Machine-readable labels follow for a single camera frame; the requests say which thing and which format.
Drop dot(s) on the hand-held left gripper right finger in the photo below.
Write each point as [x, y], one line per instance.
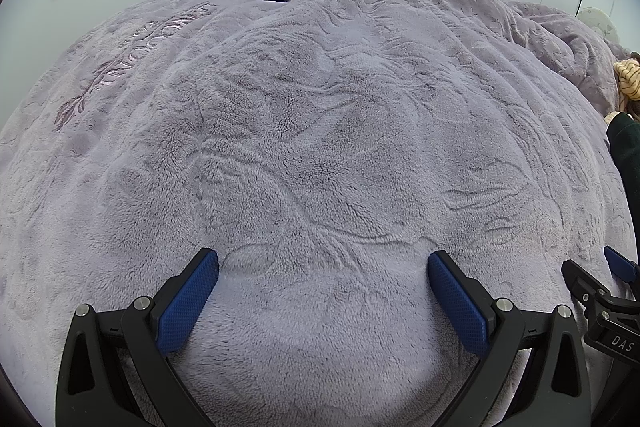
[457, 302]

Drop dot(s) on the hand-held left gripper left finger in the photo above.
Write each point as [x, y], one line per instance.
[187, 302]

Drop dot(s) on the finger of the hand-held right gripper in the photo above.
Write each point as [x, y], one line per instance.
[582, 282]
[622, 267]

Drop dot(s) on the dark green sweater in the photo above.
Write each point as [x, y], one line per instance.
[627, 147]

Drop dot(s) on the purple fleece blanket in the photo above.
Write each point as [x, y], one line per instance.
[320, 132]

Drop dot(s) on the beige striped garment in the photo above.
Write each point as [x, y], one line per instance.
[631, 79]

